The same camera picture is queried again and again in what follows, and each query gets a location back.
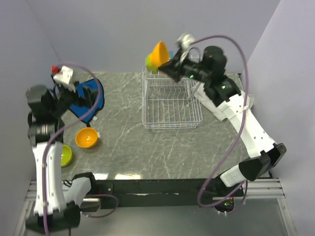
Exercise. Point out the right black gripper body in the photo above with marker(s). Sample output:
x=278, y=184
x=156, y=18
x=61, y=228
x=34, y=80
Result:
x=190, y=70

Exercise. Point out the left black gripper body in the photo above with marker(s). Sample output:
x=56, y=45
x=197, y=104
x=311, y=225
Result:
x=64, y=99

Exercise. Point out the blue shallow bowl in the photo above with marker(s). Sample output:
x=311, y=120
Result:
x=171, y=55

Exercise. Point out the orange shallow bowl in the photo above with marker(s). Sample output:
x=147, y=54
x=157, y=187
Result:
x=159, y=55

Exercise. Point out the green bowl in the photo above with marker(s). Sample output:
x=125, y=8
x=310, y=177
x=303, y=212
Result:
x=149, y=66
x=66, y=156

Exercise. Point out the white wire dish rack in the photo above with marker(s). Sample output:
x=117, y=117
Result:
x=167, y=104

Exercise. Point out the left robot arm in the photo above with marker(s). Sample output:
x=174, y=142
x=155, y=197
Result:
x=46, y=137

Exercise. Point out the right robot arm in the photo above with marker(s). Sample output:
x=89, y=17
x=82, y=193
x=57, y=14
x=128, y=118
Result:
x=264, y=153

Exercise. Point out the blue cloth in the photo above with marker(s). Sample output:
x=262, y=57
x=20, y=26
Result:
x=80, y=111

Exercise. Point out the black base beam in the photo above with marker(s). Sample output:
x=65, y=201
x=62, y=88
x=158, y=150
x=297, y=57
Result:
x=109, y=194

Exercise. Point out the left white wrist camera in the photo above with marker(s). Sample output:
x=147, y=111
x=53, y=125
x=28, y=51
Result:
x=62, y=75

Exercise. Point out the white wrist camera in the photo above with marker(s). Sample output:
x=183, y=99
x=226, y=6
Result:
x=184, y=42
x=62, y=75

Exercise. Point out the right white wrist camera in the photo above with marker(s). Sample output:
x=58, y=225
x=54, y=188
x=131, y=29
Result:
x=184, y=42

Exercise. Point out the aluminium frame rail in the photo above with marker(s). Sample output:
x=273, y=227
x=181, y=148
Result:
x=265, y=189

